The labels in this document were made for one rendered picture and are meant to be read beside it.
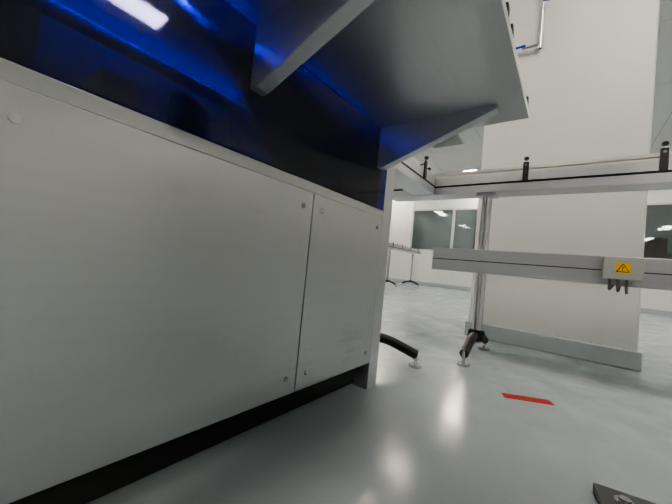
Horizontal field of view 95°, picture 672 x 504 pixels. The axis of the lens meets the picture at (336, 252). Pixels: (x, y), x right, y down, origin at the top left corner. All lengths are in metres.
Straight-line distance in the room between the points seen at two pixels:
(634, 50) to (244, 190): 2.40
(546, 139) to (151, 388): 2.37
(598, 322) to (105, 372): 2.22
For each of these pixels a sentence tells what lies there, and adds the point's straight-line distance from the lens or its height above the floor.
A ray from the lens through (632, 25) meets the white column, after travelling 2.74.
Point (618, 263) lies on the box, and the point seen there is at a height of 0.52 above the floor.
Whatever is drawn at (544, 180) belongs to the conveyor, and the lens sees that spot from 1.74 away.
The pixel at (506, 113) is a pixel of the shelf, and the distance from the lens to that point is 1.03.
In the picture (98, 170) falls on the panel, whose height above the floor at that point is 0.50.
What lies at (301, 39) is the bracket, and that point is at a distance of 0.63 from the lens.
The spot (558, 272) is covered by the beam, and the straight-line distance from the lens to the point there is 1.70.
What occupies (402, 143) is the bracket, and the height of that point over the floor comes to 0.80.
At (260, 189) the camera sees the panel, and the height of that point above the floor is 0.55.
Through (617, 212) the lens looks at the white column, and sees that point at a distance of 2.34.
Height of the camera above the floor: 0.41
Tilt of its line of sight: 2 degrees up
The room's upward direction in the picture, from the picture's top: 6 degrees clockwise
